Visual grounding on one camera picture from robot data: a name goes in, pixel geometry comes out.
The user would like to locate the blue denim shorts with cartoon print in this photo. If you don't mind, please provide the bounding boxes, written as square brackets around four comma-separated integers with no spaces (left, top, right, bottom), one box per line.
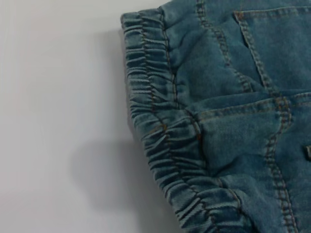
[120,0,311,233]

